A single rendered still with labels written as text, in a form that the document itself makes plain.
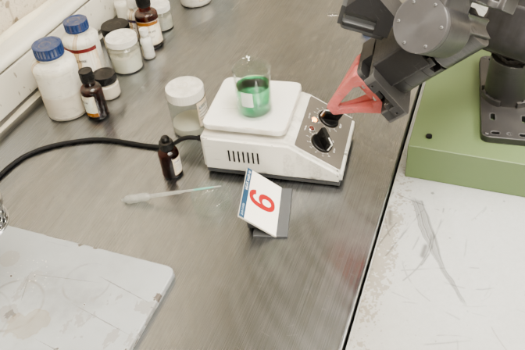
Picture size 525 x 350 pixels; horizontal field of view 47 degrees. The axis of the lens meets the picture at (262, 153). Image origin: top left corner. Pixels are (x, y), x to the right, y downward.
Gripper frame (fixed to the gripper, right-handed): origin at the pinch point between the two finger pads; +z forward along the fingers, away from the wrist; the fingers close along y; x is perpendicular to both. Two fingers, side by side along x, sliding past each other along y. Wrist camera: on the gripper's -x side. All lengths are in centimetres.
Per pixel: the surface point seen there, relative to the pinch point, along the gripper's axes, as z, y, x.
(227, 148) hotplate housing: 16.7, 0.7, -3.4
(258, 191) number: 14.1, 5.9, 2.1
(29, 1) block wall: 45, -25, -37
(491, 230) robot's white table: -7.1, 5.4, 23.4
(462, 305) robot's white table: -4.5, 17.6, 21.1
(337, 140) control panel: 6.6, -5.1, 7.1
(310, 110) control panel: 8.3, -8.2, 2.4
